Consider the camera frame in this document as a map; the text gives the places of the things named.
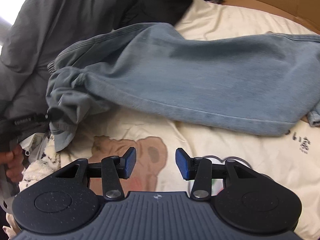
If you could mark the blue denim pants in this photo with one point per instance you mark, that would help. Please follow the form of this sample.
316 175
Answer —
258 84

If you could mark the cream bear print bedsheet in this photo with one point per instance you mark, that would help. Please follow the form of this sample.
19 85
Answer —
291 160

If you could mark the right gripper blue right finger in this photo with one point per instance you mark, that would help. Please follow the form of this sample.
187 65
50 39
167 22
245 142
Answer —
201 170

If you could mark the black garment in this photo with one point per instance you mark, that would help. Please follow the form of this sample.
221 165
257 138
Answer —
128 12

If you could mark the white black fluffy blanket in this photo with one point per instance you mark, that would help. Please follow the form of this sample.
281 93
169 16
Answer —
42 160

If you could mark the dark grey pillow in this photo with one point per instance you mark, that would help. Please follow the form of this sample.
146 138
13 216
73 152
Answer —
44 28

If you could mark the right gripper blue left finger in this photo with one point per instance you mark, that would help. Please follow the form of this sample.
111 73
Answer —
111 170

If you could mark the person's left hand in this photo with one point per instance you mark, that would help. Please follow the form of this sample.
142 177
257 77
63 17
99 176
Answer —
13 160

